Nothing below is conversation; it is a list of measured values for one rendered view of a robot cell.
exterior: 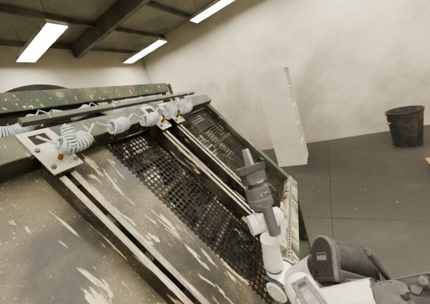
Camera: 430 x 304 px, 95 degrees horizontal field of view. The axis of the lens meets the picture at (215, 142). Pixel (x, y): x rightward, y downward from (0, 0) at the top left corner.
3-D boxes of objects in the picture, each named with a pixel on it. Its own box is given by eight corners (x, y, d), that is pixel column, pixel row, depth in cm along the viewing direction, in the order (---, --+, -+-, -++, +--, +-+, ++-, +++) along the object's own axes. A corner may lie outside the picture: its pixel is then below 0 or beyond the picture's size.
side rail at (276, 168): (279, 184, 200) (288, 178, 195) (200, 112, 207) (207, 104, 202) (280, 180, 207) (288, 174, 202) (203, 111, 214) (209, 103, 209)
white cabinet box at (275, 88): (306, 164, 417) (283, 66, 377) (279, 166, 447) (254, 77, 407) (308, 153, 467) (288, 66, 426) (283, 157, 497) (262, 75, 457)
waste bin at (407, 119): (434, 146, 332) (430, 108, 319) (392, 150, 360) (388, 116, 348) (421, 136, 377) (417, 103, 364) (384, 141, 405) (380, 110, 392)
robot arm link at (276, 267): (266, 231, 78) (272, 268, 83) (253, 250, 71) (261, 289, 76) (294, 240, 71) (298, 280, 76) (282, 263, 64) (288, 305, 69)
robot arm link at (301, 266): (301, 284, 79) (338, 265, 65) (288, 315, 70) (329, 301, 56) (276, 260, 83) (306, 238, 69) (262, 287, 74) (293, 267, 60)
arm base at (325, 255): (345, 259, 64) (371, 242, 58) (366, 308, 54) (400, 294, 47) (303, 247, 63) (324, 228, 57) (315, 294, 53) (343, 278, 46)
